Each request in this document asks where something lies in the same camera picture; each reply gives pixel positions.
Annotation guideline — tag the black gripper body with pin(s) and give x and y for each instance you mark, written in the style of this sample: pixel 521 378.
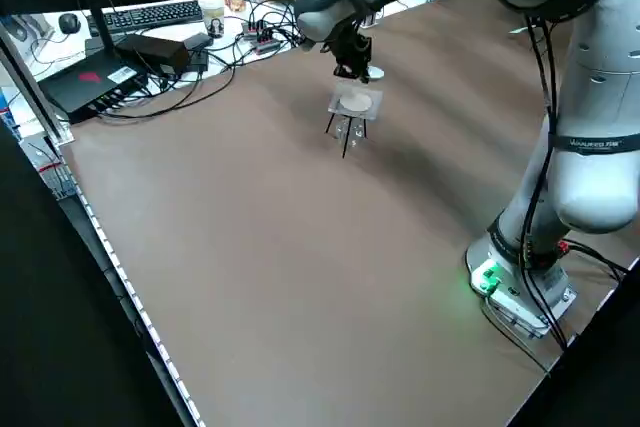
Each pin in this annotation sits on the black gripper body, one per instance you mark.
pixel 352 44

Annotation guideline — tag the small white crucible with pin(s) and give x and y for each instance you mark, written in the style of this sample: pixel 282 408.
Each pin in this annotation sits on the small white crucible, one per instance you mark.
pixel 376 73

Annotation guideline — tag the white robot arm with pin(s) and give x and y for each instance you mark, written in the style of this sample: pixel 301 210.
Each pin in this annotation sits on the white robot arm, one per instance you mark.
pixel 590 97

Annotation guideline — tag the glass alcohol lamp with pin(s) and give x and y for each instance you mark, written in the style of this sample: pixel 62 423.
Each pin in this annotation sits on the glass alcohol lamp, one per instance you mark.
pixel 350 132

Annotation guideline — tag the grey USB hub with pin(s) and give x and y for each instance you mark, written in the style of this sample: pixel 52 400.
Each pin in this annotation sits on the grey USB hub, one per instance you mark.
pixel 262 37

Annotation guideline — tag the printed paper cup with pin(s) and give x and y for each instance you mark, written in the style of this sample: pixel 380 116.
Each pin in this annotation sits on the printed paper cup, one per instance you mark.
pixel 214 17

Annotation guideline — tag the small black power adapter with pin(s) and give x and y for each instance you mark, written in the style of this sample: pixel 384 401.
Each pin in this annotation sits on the small black power adapter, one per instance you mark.
pixel 197 44

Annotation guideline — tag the large black power adapter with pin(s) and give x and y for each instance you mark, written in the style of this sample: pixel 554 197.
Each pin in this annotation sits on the large black power adapter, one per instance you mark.
pixel 155 52

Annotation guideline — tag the black keyboard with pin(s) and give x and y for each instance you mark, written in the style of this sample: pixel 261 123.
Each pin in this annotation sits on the black keyboard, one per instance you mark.
pixel 150 14

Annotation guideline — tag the black monitor stand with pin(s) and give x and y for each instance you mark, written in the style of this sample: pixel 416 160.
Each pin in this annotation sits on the black monitor stand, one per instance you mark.
pixel 100 27

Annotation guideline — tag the black mini computer red logo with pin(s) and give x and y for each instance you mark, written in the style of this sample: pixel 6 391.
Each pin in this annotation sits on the black mini computer red logo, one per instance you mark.
pixel 90 82

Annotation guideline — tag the black computer mouse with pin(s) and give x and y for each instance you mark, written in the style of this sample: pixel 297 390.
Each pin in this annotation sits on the black computer mouse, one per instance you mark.
pixel 69 22

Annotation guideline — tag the aluminium frame post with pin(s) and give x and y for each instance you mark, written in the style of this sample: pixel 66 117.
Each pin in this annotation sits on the aluminium frame post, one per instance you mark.
pixel 30 82

